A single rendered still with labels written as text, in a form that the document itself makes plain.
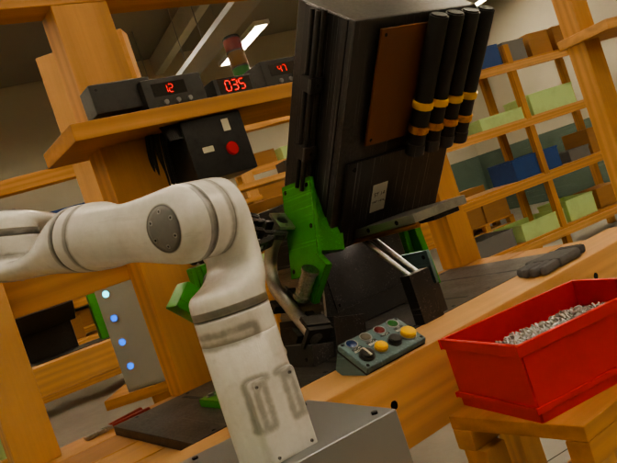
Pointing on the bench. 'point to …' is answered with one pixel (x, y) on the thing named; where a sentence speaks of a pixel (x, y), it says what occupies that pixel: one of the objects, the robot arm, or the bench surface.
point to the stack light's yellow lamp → (237, 58)
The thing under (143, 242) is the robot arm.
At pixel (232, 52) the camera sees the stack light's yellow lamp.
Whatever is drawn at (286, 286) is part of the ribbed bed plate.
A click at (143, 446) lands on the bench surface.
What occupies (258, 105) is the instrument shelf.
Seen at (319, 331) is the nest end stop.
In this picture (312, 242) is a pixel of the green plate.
